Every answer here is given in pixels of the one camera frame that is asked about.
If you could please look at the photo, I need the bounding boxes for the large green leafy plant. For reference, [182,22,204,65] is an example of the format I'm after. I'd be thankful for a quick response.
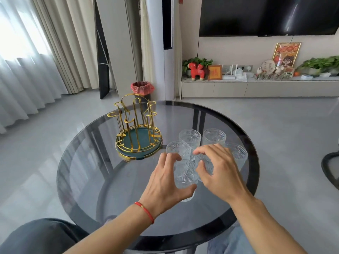
[295,56,339,76]

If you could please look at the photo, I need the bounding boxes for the red toy horse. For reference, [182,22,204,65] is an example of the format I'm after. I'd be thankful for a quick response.
[187,63,206,81]

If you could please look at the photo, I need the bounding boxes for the narrow beige curtain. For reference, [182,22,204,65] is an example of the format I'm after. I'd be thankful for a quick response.
[139,0,155,85]

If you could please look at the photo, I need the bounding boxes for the person's left forearm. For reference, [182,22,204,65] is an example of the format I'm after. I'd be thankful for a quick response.
[63,203,155,254]

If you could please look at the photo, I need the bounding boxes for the gold wire rack teal tray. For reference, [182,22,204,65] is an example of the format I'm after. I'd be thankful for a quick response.
[107,94,162,162]

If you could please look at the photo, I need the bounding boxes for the dried flower ornament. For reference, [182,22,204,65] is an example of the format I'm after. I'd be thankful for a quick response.
[254,71,294,81]

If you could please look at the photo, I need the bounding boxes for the black office chair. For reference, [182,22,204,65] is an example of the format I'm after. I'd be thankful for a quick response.
[321,151,339,191]

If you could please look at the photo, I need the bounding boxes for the orange framed picture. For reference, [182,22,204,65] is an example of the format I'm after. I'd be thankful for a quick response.
[207,65,222,81]

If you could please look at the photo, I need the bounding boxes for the beige television cabinet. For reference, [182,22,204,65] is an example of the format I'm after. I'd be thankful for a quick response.
[181,77,339,99]

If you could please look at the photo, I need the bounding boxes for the grey wall socket strip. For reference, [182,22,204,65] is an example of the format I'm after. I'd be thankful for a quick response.
[222,65,253,75]

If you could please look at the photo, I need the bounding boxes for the red string bracelet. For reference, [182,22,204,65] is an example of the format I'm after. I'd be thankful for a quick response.
[134,201,155,225]

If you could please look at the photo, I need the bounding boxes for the sheer white curtain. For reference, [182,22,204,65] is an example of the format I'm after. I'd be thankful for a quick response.
[0,0,69,135]

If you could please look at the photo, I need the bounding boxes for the white tissue box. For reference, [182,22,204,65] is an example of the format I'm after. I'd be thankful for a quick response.
[235,68,248,82]

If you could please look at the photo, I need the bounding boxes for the group of clear embossed glasses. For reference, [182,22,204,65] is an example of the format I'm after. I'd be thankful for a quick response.
[166,128,248,172]

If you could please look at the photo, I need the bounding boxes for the person's right hand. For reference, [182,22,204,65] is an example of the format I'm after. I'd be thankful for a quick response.
[193,143,252,204]

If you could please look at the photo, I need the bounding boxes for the black padded seat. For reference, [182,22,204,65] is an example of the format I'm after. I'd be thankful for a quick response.
[0,218,89,254]

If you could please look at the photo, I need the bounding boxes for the person's light blue jeans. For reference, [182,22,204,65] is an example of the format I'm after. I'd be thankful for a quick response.
[208,222,256,254]

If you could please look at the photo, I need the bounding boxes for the round decorated plaque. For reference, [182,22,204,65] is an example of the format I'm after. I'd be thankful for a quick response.
[258,60,276,75]

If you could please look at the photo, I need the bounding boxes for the white router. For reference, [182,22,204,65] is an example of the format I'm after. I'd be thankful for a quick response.
[222,65,237,80]

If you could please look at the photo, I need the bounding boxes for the trash bin with red bag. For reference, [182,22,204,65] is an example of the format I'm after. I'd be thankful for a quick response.
[131,81,155,101]

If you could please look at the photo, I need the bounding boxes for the clear embossed glass cup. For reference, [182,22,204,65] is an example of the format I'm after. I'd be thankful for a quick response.
[196,153,214,183]
[173,159,199,202]

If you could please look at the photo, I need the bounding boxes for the gold framed cartoon picture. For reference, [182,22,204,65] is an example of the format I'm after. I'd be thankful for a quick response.
[272,42,302,68]

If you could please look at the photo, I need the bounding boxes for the white standing air conditioner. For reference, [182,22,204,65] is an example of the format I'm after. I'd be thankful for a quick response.
[146,0,175,101]

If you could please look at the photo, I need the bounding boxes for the black leaning board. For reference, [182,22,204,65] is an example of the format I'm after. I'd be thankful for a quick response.
[94,0,110,100]

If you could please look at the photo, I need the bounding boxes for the beige drape curtain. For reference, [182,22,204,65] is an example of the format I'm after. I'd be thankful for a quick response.
[30,0,100,94]

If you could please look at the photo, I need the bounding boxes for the black wall television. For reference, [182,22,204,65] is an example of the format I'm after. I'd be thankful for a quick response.
[199,0,339,37]

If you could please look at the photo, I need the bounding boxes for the person's left hand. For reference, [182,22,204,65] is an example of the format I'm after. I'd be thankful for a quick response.
[138,153,198,219]

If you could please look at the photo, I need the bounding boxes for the person's right forearm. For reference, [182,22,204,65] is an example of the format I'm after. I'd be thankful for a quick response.
[229,192,308,254]

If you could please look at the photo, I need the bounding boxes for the green potted plant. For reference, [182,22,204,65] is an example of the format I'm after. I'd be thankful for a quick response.
[182,57,213,75]

